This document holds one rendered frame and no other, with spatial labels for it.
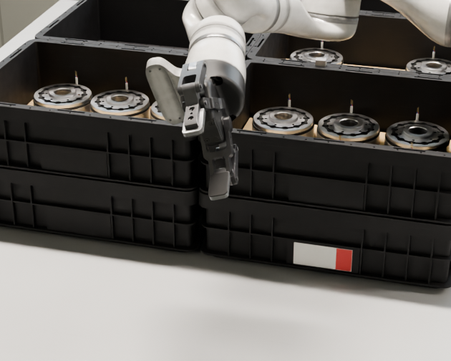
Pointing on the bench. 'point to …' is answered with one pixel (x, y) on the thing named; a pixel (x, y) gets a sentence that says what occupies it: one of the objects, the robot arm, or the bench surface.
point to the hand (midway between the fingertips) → (206, 162)
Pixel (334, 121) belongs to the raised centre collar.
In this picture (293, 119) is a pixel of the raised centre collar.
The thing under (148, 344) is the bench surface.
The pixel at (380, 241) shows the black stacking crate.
